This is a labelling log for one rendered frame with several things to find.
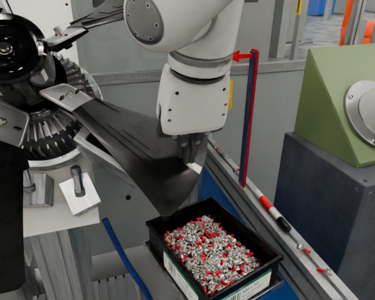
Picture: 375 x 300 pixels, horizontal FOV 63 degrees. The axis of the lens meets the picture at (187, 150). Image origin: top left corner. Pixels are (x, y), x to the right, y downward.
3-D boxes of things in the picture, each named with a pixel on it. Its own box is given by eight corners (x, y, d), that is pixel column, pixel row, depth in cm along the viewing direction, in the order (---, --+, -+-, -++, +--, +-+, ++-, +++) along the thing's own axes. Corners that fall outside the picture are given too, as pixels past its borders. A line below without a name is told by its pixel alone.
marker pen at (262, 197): (254, 189, 73) (286, 227, 61) (259, 188, 74) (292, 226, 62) (253, 194, 74) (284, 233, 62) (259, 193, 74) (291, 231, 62)
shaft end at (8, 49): (-7, 50, 45) (-8, 48, 44) (2, 40, 46) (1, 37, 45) (6, 57, 45) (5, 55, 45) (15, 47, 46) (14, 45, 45)
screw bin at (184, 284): (146, 246, 66) (144, 221, 62) (209, 218, 74) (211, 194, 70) (206, 330, 49) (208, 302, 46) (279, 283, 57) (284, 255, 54)
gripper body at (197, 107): (224, 45, 44) (212, 109, 52) (155, 48, 41) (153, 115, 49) (246, 72, 39) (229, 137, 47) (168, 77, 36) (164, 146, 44)
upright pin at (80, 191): (75, 192, 63) (69, 165, 60) (86, 190, 63) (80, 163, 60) (74, 198, 61) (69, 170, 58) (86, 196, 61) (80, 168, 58)
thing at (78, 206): (77, 216, 68) (64, 188, 69) (102, 204, 70) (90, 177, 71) (72, 215, 60) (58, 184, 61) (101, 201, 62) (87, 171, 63)
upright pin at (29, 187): (25, 188, 60) (16, 159, 57) (37, 186, 60) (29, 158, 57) (23, 194, 58) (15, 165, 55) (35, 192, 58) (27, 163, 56)
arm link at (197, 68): (222, 30, 43) (219, 50, 45) (161, 31, 40) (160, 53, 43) (247, 58, 37) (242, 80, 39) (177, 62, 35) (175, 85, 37)
